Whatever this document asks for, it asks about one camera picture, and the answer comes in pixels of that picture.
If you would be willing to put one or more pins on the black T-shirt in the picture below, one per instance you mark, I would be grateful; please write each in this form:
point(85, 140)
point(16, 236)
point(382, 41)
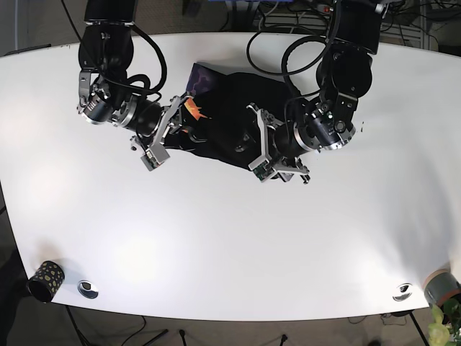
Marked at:
point(218, 106)

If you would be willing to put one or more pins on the green potted plant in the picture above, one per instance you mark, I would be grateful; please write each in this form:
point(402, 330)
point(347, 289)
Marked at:
point(445, 329)

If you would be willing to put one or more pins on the right silver table grommet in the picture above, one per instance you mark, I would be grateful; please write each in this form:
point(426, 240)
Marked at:
point(402, 292)

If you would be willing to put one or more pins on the left silver table grommet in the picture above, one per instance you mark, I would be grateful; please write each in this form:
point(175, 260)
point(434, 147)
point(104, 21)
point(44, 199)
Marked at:
point(87, 289)

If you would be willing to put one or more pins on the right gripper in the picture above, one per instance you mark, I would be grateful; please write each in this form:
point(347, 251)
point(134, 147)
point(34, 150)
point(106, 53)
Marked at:
point(150, 122)

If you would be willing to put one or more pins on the grey plant pot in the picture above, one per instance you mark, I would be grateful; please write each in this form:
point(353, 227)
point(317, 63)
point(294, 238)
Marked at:
point(441, 286)

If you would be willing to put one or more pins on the silver table grommet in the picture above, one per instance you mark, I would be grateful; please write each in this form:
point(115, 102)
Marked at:
point(402, 292)
point(87, 289)

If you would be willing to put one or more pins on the black gold spotted cup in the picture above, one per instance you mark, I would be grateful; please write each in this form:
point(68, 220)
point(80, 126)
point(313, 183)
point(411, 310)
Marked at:
point(46, 281)

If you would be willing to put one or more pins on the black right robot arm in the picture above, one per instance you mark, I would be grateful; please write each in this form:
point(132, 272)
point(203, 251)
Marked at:
point(107, 49)

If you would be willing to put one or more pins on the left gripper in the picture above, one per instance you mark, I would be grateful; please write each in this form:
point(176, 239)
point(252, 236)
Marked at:
point(308, 125)

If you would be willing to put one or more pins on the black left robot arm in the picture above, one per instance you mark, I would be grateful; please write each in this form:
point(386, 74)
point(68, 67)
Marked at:
point(324, 94)

